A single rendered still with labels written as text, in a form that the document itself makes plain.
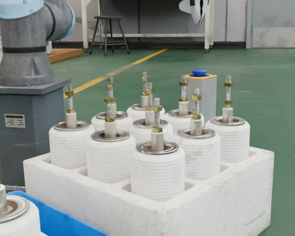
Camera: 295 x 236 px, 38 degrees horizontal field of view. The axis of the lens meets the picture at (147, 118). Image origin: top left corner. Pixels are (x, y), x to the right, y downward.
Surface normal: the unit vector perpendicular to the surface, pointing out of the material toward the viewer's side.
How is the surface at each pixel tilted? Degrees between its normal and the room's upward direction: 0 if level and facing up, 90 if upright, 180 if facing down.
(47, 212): 88
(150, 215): 90
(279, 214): 0
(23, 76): 73
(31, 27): 90
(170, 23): 90
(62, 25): 101
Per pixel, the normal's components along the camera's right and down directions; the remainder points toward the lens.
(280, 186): -0.01, -0.97
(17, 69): -0.04, -0.06
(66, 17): 0.95, -0.01
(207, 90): 0.75, 0.15
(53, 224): -0.68, 0.15
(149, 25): -0.22, 0.24
